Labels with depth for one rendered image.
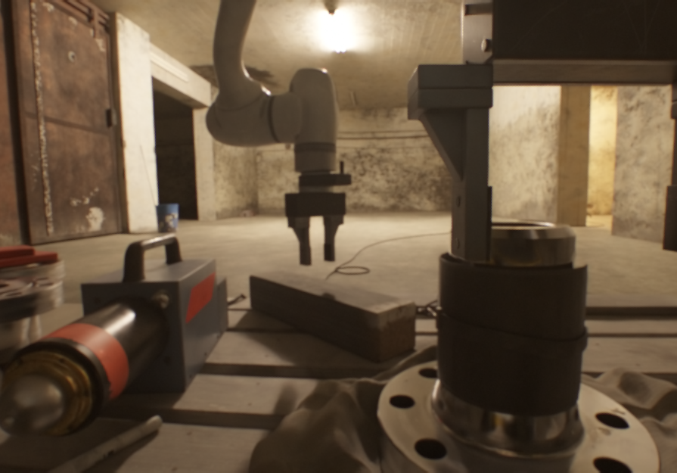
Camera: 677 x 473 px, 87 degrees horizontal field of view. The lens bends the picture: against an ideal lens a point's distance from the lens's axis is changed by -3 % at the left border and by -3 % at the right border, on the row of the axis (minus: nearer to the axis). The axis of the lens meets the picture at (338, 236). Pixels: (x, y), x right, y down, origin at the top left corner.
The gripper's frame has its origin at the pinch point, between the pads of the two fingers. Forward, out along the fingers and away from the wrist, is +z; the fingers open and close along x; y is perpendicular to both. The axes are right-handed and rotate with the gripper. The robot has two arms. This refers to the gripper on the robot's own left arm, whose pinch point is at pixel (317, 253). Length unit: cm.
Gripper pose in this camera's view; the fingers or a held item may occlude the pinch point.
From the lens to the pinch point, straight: 79.6
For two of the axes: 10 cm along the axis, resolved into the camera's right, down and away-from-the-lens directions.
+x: -7.6, 0.8, -6.5
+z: 0.2, 9.9, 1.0
